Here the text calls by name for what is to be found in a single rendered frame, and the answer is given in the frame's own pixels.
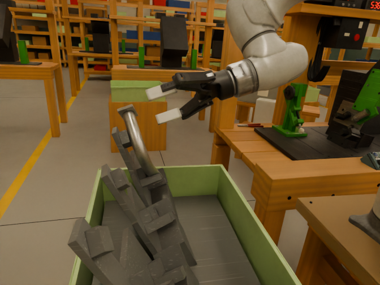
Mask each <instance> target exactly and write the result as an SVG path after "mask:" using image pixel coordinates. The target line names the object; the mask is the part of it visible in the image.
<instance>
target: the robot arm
mask: <svg viewBox="0 0 380 285"><path fill-rule="evenodd" d="M302 1H306V0H229V1H228V3H227V6H226V18H227V23H228V27H229V29H230V32H231V34H232V37H233V39H234V41H235V43H236V45H237V47H238V48H239V49H240V51H241V53H242V54H243V57H244V59H243V60H241V61H238V62H235V63H232V64H229V65H228V66H227V67H226V69H224V70H220V71H217V72H214V73H213V72H212V70H208V71H205V72H177V73H176V74H175V75H174V76H172V80H173V81H171V82H168V83H165V84H162V85H159V86H156V87H153V88H150V89H147V90H146V95H147V96H148V100H149V101H154V100H156V99H159V98H162V97H165V96H168V95H171V94H174V93H177V89H179V90H188V91H193V92H196V94H195V95H194V97H193V98H192V99H191V100H190V101H189V102H187V103H186V104H185V105H184V106H183V107H181V108H180V109H179V108H178V107H177V108H175V109H172V110H169V111H166V112H164V113H160V114H157V115H155V116H156V120H157V122H158V125H160V124H164V123H166V122H169V121H172V120H175V119H178V118H182V120H185V119H188V118H189V117H191V116H193V115H195V114H196V113H198V112H199V111H201V110H203V109H204V108H206V107H208V106H211V105H213V104H214V103H213V100H212V99H213V98H216V97H217V98H219V99H220V100H221V101H223V100H226V99H228V98H231V97H233V96H234V97H236V98H239V97H242V96H245V95H247V94H251V93H254V92H258V91H261V90H270V89H274V88H277V87H280V86H282V85H285V84H287V83H289V82H291V81H293V80H295V79H297V78H298V77H299V76H301V75H302V73H303V72H304V71H305V70H306V68H307V66H308V53H307V50H306V48H305V47H304V46H303V45H300V44H297V43H294V42H286V43H285V42H284V41H283V40H282V39H281V38H280V37H279V36H278V35H277V33H276V32H277V30H278V28H279V27H280V26H281V25H282V21H283V18H284V16H285V14H286V12H287V11H288V10H289V9H290V8H291V7H293V6H294V5H296V4H298V3H300V2H302ZM182 78H183V79H182ZM348 221H349V222H350V223H351V224H353V225H355V226H356V227H358V228H359V229H361V230H362V231H363V232H365V233H366V234H367V235H368V236H370V237H371V238H372V239H373V240H375V241H376V242H377V243H378V244H380V186H379V188H378V192H377V195H376V197H375V202H374V205H373V207H372V209H371V211H370V212H369V213H368V214H363V215H350V216H349V219H348Z"/></svg>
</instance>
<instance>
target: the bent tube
mask: <svg viewBox="0 0 380 285"><path fill-rule="evenodd" d="M117 111H118V113H119V114H120V116H121V117H122V119H123V120H124V122H125V125H126V128H127V132H128V135H129V139H130V141H131V144H132V147H133V150H134V152H135V154H136V157H137V160H138V162H139V164H140V166H141V168H142V169H143V171H144V173H146V174H147V175H148V176H151V175H154V174H157V173H160V172H159V171H158V170H157V169H156V168H155V167H154V165H153V163H152V161H151V159H150V157H149V154H148V151H147V149H146V147H145V144H144V141H143V138H142V135H141V132H140V129H139V126H138V123H137V120H136V116H138V114H137V112H136V110H135V108H134V106H133V104H130V105H128V106H125V107H121V108H119V109H117ZM161 176H162V174H161Z"/></svg>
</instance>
